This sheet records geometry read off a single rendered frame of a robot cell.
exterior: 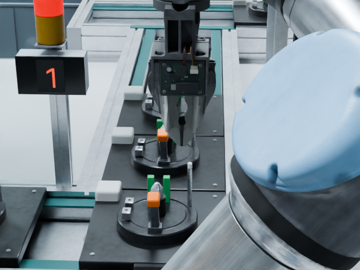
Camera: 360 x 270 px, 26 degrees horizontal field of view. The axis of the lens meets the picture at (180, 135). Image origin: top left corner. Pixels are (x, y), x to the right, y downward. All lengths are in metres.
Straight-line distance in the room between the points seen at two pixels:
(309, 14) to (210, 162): 0.80
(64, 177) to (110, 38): 1.03
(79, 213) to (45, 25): 0.37
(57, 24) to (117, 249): 0.39
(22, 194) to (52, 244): 0.12
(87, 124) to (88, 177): 0.49
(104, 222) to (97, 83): 0.97
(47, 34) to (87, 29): 1.13
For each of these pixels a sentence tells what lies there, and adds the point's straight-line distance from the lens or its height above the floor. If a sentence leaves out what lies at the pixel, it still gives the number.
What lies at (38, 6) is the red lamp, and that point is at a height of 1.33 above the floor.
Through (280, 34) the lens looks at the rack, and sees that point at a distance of 1.27.
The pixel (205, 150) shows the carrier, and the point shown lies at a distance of 1.62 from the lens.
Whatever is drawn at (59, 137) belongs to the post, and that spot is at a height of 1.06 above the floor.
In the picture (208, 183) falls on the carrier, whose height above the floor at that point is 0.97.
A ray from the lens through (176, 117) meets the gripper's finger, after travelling 1.05.
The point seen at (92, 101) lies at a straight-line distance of 2.17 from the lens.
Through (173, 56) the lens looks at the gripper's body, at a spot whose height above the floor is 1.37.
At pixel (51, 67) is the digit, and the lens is 1.37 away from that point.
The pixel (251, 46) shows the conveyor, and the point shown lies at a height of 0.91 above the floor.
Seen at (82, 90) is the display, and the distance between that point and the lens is 1.38.
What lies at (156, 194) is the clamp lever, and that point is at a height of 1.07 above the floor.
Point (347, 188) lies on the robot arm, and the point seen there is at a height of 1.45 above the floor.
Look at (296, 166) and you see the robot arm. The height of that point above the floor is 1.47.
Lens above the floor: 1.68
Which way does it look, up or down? 25 degrees down
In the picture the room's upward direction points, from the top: straight up
